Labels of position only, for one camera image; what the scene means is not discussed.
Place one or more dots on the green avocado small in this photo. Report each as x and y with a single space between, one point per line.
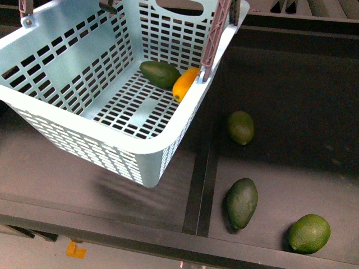
240 127

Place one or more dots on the dark green avocado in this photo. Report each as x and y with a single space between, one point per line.
160 74

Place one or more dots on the dark wooden display stand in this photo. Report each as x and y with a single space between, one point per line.
301 89

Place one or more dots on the green avocado round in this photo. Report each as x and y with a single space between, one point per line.
309 234

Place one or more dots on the orange floor tape marker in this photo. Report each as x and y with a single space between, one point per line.
74 251

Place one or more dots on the light blue plastic basket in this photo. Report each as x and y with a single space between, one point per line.
74 76

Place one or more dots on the yellow mango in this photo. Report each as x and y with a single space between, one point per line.
183 84

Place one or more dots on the green avocado elongated dark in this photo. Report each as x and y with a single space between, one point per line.
241 202

